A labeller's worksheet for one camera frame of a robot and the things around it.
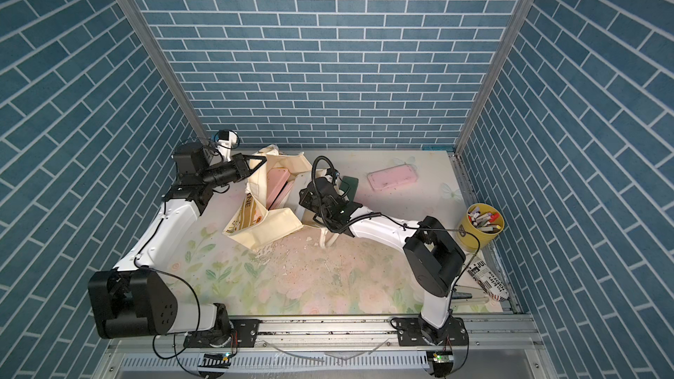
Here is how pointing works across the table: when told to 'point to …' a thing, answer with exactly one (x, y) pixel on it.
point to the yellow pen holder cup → (482, 225)
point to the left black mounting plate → (236, 333)
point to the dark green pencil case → (348, 185)
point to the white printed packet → (485, 277)
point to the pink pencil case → (392, 177)
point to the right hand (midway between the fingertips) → (301, 194)
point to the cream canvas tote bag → (268, 211)
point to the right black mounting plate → (413, 332)
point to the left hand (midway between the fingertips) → (272, 160)
